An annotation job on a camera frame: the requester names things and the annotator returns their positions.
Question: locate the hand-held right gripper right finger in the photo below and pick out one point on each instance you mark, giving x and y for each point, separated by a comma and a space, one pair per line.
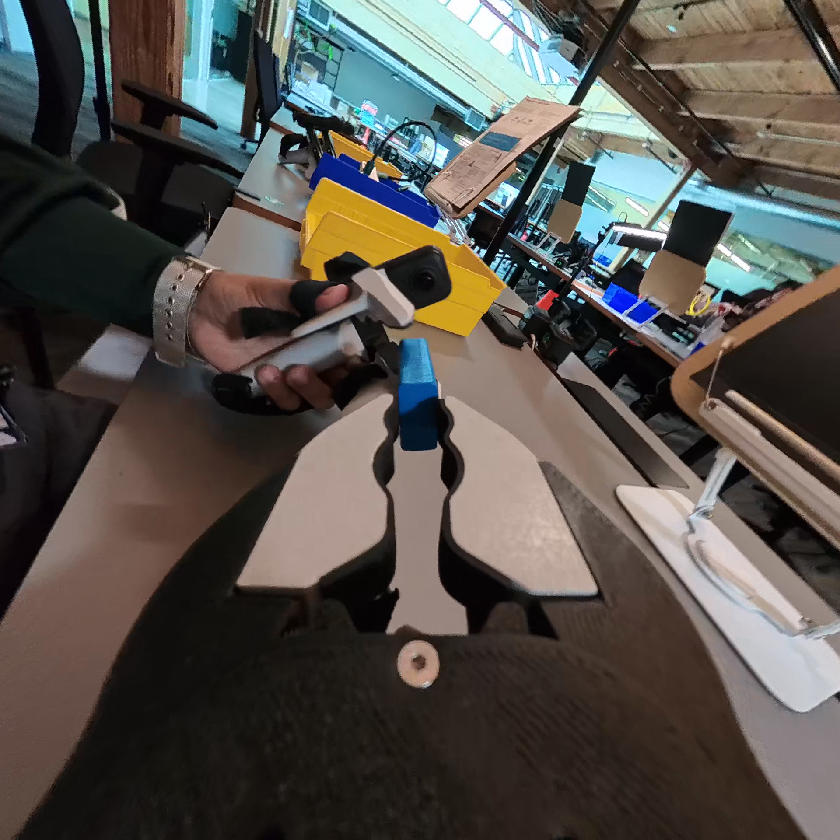
512, 525

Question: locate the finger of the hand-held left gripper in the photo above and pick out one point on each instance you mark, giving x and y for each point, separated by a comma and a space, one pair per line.
387, 302

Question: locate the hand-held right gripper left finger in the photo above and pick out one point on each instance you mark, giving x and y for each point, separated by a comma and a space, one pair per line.
321, 518

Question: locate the yellow plastic bin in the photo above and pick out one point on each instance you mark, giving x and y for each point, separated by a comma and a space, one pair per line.
351, 148
367, 229

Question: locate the blue rectangular block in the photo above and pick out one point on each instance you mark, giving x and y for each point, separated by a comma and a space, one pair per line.
418, 394

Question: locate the person's left forearm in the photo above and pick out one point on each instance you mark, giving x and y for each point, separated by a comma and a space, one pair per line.
65, 243

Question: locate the grey desk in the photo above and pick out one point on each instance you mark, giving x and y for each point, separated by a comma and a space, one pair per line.
164, 472

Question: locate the wooden background desk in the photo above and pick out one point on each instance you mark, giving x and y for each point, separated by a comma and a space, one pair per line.
590, 295

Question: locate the person's left hand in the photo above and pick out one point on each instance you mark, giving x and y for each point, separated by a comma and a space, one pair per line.
216, 315

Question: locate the blue plastic bin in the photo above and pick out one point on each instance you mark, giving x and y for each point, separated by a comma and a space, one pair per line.
630, 303
374, 187

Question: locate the black flat case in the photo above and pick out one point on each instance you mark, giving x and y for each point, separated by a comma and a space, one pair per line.
505, 328

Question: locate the black battery charger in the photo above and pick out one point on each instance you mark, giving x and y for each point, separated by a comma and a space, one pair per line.
577, 341
541, 328

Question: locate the brown cardboard sign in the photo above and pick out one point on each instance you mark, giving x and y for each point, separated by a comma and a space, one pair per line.
499, 151

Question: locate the beige cardboard panel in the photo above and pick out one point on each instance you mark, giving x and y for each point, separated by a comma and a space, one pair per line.
673, 282
565, 218

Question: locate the silver mesh wristwatch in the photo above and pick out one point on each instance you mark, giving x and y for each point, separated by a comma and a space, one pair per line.
174, 308

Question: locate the white monitor base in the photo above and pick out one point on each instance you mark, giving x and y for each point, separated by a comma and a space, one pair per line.
722, 590

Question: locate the wooden pillar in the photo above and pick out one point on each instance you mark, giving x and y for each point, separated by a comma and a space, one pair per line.
148, 59

